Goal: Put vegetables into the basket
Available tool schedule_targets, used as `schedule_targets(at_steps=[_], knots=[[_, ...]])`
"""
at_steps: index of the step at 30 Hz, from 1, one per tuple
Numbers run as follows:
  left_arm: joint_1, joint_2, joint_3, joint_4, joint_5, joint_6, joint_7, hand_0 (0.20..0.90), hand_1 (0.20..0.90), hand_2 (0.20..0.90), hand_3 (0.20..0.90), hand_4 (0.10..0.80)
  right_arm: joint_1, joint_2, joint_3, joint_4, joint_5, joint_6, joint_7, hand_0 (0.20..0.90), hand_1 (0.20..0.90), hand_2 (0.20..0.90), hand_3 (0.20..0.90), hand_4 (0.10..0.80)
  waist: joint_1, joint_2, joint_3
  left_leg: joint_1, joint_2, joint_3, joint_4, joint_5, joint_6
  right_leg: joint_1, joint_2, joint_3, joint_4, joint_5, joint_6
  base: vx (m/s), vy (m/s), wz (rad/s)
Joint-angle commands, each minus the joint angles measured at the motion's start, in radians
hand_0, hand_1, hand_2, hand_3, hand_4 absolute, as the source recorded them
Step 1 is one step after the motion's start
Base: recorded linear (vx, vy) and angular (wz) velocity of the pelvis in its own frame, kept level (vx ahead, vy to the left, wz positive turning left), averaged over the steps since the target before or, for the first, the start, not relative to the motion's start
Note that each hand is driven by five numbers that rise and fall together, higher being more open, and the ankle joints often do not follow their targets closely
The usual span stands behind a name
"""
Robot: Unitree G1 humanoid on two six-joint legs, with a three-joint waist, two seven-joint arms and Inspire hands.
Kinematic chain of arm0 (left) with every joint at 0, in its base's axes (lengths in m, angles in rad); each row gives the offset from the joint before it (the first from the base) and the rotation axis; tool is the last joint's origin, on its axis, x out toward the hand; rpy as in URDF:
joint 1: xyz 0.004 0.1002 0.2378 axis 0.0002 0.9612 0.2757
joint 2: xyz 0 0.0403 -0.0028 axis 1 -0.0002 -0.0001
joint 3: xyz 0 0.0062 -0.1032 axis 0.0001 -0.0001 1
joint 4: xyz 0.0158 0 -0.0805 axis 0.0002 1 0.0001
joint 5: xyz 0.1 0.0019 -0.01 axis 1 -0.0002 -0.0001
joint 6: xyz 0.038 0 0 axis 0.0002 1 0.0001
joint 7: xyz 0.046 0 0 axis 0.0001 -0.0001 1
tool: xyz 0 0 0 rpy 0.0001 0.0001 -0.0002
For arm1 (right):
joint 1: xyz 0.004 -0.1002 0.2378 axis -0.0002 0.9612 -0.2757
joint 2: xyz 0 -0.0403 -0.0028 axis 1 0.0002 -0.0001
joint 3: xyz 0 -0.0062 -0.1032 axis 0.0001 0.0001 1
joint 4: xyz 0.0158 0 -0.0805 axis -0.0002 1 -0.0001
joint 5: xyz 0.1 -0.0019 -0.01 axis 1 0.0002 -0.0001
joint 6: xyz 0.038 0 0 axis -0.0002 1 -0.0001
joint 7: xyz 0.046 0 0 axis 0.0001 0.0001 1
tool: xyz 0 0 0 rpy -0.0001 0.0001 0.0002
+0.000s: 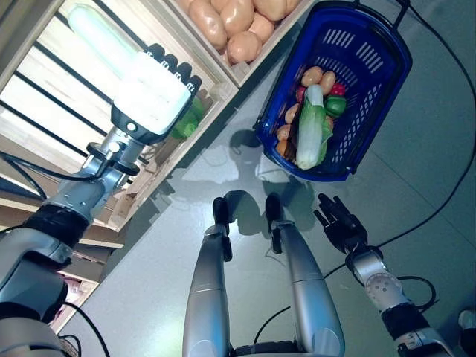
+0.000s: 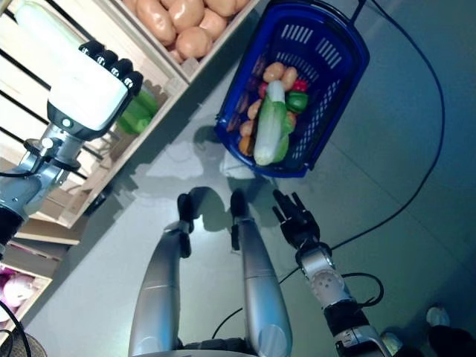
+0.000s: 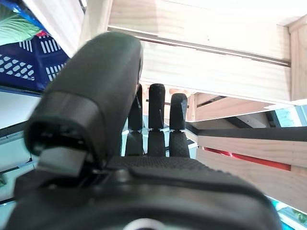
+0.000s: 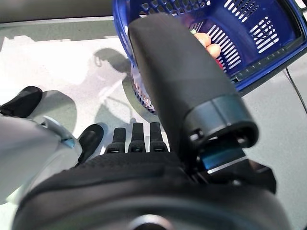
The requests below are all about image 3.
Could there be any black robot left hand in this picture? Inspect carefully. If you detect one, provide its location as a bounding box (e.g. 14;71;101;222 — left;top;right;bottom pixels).
4;31;283;230

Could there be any blue plastic shopping basket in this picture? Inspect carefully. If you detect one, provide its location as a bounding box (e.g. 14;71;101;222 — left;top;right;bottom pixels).
0;0;72;93

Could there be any napa cabbage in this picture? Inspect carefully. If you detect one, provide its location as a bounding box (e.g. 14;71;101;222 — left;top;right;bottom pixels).
0;4;43;46

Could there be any wooden potato crate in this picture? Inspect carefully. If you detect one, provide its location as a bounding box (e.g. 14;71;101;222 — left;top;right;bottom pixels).
23;0;307;125

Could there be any wooden carrot crate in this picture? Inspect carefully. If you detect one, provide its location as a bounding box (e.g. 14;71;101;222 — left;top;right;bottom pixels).
195;134;307;213

